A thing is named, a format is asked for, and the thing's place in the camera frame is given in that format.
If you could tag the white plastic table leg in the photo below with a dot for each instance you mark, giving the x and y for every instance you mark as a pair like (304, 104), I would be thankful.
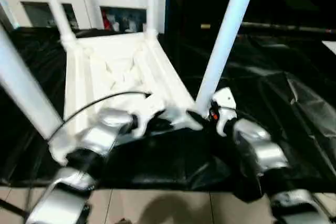
(23, 85)
(150, 1)
(56, 11)
(223, 37)

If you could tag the white plastic table top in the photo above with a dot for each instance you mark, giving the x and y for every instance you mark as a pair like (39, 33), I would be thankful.
(92, 77)

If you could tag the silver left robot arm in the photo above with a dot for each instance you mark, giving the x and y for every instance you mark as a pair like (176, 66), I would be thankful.
(113, 121)

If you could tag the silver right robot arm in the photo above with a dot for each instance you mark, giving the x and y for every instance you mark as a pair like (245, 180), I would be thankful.
(262, 150)

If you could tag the black mat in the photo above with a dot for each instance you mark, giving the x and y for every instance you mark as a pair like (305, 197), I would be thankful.
(275, 90)

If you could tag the small tan label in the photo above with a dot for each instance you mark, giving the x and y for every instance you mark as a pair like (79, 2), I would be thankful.
(205, 26)

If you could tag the red packet in cabinet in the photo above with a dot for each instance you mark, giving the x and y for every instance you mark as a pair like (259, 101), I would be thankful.
(106, 22)

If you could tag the white flat board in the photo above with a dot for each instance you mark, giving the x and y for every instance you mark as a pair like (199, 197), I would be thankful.
(330, 47)

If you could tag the black metal table leg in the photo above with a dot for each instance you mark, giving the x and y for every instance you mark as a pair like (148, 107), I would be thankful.
(10, 205)

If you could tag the pale blue translucent container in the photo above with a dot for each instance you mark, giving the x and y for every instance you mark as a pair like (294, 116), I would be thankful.
(9, 11)

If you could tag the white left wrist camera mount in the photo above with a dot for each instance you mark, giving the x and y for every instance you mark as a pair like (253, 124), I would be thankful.
(143, 123)

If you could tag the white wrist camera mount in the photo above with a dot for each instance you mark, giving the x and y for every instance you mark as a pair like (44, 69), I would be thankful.
(224, 95)
(143, 123)

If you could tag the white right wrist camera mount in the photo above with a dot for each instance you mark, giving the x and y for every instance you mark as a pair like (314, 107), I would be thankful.
(224, 95)

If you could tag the black metal rail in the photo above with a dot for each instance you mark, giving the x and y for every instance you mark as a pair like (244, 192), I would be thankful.
(288, 27)

